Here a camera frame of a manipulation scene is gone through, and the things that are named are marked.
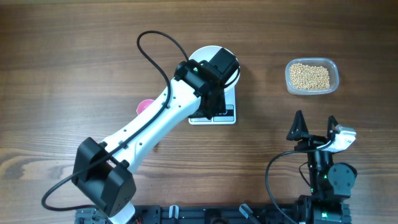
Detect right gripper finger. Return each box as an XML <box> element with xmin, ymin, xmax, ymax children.
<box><xmin>286</xmin><ymin>110</ymin><xmax>309</xmax><ymax>141</ymax></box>
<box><xmin>326</xmin><ymin>116</ymin><xmax>338</xmax><ymax>140</ymax></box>

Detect pink measuring scoop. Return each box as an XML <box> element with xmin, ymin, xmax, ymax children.
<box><xmin>136</xmin><ymin>99</ymin><xmax>154</xmax><ymax>115</ymax></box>

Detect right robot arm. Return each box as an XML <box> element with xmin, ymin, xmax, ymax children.
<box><xmin>286</xmin><ymin>110</ymin><xmax>358</xmax><ymax>223</ymax></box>

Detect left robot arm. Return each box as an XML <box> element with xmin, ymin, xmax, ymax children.
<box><xmin>72</xmin><ymin>45</ymin><xmax>240</xmax><ymax>223</ymax></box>

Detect white digital kitchen scale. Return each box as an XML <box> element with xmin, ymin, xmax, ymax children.
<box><xmin>188</xmin><ymin>87</ymin><xmax>237</xmax><ymax>125</ymax></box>

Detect white bowl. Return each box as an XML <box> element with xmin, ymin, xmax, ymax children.
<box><xmin>189</xmin><ymin>45</ymin><xmax>241</xmax><ymax>93</ymax></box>

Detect yellow soybeans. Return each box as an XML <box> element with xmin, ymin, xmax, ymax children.
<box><xmin>289</xmin><ymin>63</ymin><xmax>330</xmax><ymax>90</ymax></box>

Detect clear plastic container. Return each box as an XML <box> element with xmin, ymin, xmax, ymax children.
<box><xmin>285</xmin><ymin>58</ymin><xmax>340</xmax><ymax>95</ymax></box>

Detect right black cable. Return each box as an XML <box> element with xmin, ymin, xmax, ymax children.
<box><xmin>264</xmin><ymin>139</ymin><xmax>335</xmax><ymax>224</ymax></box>

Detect black cable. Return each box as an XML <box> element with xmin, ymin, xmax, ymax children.
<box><xmin>40</xmin><ymin>30</ymin><xmax>190</xmax><ymax>212</ymax></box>
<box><xmin>264</xmin><ymin>139</ymin><xmax>335</xmax><ymax>224</ymax></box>

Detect left black cable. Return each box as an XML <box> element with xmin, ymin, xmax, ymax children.
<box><xmin>40</xmin><ymin>30</ymin><xmax>190</xmax><ymax>212</ymax></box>

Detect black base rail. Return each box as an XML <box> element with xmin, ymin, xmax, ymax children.
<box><xmin>74</xmin><ymin>203</ymin><xmax>352</xmax><ymax>224</ymax></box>

